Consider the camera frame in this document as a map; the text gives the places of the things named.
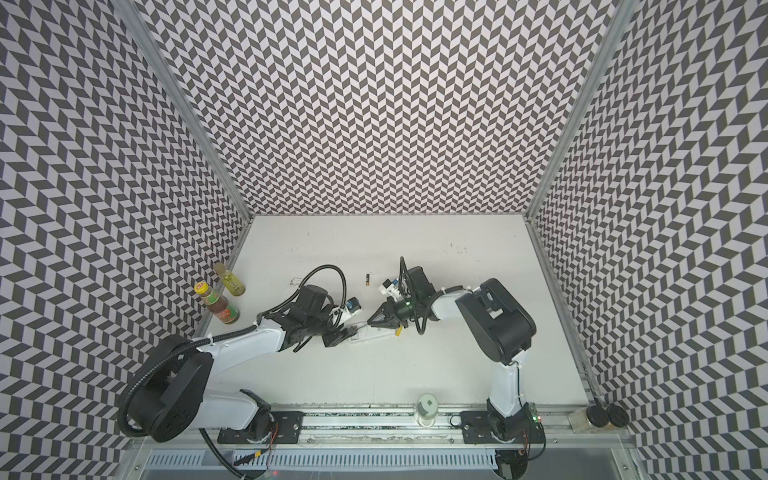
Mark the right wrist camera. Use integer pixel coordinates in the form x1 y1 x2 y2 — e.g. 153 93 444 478
378 278 406 302

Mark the aluminium left corner post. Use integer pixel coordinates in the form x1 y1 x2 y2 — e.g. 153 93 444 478
112 0 252 221

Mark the red tea bottle yellow cap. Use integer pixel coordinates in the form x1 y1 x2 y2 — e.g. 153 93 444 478
194 281 240 324

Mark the yellow-green drink bottle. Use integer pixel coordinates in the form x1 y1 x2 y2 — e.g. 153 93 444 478
213 262 246 296

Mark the aluminium corner post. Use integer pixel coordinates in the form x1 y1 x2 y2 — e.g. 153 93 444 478
525 0 641 224
112 0 252 221

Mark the black round disc pair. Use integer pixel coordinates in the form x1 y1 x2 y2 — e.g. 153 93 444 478
586 404 631 429

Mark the aluminium right corner post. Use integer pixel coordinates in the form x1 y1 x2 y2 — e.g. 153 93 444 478
525 0 641 224

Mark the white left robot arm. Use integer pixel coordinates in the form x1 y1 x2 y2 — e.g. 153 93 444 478
116 278 348 442

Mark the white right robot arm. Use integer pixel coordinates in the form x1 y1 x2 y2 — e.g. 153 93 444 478
366 258 543 445

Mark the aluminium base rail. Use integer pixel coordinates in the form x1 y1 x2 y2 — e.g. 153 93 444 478
268 404 545 449

